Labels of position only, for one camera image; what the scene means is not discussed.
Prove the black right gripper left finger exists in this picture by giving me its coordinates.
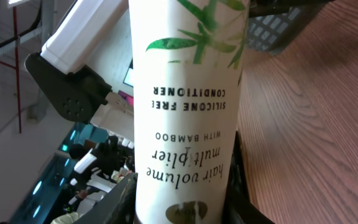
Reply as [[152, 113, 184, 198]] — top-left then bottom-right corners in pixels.
[[74, 173, 137, 224]]

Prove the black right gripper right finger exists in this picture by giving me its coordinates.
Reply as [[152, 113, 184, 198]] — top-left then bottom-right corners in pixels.
[[222, 132, 274, 224]]

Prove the white tube with gold cap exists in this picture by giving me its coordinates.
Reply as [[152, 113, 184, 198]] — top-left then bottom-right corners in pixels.
[[129, 0, 250, 223]]

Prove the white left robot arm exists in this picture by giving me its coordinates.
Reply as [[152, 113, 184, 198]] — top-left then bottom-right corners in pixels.
[[25, 0, 134, 142]]

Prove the cluttered background desk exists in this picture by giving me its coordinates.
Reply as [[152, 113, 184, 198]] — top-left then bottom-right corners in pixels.
[[49, 136, 135, 224]]

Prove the grey plastic shopping basket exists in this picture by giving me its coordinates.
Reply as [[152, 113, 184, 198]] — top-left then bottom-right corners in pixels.
[[247, 0, 333, 55]]

